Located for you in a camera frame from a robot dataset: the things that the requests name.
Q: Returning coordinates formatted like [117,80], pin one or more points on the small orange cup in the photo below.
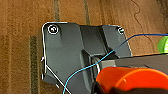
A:
[133,78]

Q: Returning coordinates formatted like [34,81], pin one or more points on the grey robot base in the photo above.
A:
[140,61]

